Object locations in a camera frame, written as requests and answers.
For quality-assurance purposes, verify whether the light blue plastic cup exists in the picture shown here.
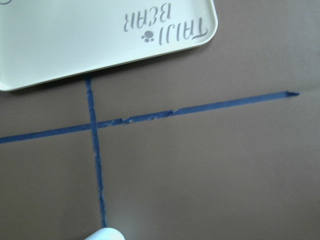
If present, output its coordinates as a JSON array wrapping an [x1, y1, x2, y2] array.
[[85, 227, 125, 240]]

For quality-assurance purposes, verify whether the cream bear serving tray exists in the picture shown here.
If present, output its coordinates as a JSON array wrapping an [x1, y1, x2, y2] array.
[[0, 0, 218, 91]]

